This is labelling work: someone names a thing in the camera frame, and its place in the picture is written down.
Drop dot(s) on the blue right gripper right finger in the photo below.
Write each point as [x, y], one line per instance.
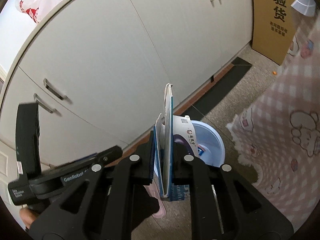
[181, 169]

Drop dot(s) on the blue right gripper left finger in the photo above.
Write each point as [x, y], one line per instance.
[151, 158]

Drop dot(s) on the white blue cardboard box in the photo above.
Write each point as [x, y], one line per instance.
[163, 168]

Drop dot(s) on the white purple paper cup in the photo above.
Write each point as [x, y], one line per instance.
[183, 133]

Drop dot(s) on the light blue trash bin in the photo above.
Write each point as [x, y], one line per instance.
[209, 138]

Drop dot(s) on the person left hand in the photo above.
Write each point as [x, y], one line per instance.
[28, 216]

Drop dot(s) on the blue packet in bin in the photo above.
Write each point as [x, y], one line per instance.
[201, 150]

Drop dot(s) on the white low cabinet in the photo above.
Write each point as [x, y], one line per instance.
[98, 68]

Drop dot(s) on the brown cardboard box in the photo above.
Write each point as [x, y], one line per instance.
[273, 28]

